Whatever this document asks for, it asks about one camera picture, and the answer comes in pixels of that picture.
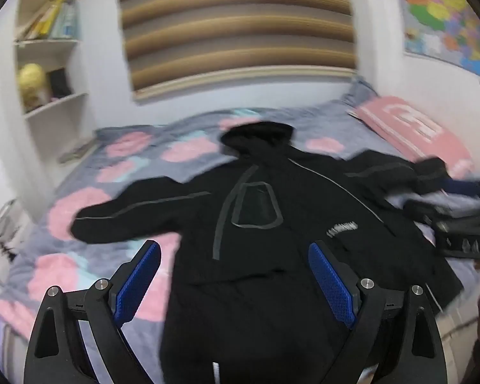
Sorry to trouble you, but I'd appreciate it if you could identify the pink pillow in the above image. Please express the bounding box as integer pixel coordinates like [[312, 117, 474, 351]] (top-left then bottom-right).
[[350, 96, 474, 179]]

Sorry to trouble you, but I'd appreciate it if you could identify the grey floral bed blanket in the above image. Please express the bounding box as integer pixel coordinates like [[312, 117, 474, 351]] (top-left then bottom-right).
[[0, 79, 477, 383]]

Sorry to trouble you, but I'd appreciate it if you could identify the striped brown window blind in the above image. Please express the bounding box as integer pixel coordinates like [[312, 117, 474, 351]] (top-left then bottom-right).
[[118, 0, 357, 100]]

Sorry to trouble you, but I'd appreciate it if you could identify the white corner bookshelf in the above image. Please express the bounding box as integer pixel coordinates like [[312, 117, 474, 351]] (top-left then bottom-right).
[[12, 0, 93, 193]]

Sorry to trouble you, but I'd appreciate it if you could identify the black hooded jacket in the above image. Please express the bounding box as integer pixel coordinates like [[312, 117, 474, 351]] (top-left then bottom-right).
[[71, 121, 463, 383]]

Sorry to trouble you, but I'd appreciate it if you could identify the colourful wall map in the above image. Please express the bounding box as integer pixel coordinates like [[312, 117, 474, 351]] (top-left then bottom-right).
[[399, 0, 480, 77]]

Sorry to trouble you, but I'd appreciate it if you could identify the small black box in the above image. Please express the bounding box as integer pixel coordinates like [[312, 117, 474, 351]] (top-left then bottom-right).
[[47, 68, 73, 99]]

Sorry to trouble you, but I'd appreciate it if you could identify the row of books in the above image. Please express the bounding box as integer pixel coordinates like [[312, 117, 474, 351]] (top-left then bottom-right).
[[14, 0, 77, 43]]

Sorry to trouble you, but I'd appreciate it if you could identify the yellow round plush toy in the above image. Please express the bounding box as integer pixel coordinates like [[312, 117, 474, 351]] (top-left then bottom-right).
[[18, 63, 51, 111]]

